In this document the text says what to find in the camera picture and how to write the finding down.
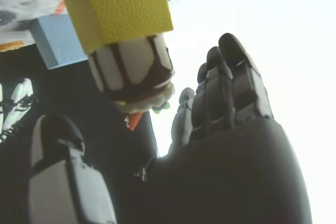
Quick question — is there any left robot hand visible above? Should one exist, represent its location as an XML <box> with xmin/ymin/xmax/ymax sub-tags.
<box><xmin>27</xmin><ymin>32</ymin><xmax>313</xmax><ymax>224</ymax></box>

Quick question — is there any chocolate toy cake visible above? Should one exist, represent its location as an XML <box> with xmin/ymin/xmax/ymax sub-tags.
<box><xmin>87</xmin><ymin>33</ymin><xmax>176</xmax><ymax>132</ymax></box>

